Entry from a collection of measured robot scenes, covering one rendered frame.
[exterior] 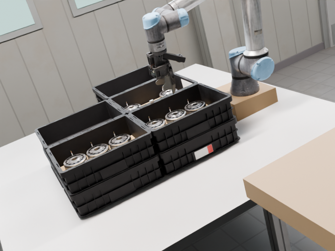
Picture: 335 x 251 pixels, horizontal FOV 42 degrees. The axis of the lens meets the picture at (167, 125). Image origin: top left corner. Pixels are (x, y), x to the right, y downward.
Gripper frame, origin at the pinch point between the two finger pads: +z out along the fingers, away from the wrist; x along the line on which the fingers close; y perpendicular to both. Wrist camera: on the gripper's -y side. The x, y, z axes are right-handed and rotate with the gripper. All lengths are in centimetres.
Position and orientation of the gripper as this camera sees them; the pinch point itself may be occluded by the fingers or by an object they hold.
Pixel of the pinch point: (171, 88)
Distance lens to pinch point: 198.2
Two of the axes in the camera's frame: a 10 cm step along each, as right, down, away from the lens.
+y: -8.6, 4.0, -3.1
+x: 4.6, 3.9, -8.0
